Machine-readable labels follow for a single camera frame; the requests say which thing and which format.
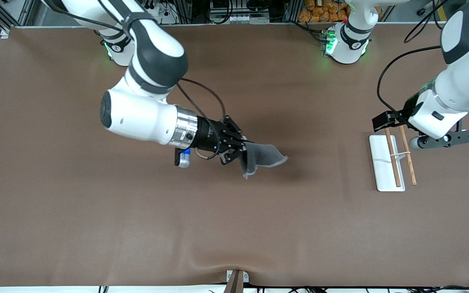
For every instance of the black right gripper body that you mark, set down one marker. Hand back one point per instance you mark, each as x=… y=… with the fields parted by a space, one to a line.
x=207 y=135

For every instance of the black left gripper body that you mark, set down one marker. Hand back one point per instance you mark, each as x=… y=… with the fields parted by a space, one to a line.
x=409 y=105

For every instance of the grey microfibre towel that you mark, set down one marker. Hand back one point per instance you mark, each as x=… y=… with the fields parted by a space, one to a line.
x=261 y=156

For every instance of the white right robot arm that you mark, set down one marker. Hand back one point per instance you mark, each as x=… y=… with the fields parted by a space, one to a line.
x=136 y=118

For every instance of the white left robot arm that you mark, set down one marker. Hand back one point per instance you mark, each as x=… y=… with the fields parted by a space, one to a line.
x=458 y=89

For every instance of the brown table mat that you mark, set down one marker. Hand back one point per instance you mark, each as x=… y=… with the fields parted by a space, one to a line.
x=234 y=224

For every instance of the white connector strip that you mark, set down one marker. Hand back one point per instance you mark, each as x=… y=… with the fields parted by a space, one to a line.
x=244 y=18

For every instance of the orange snack bags pile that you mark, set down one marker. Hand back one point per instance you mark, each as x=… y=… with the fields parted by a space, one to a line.
x=324 y=10

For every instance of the black electronics box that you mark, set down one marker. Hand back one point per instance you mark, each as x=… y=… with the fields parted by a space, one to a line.
x=259 y=6

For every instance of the metal table clamp bracket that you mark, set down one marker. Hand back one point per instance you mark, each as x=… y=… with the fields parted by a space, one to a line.
x=236 y=280

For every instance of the aluminium frame profile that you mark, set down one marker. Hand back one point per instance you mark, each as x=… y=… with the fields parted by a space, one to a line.
x=4 y=18

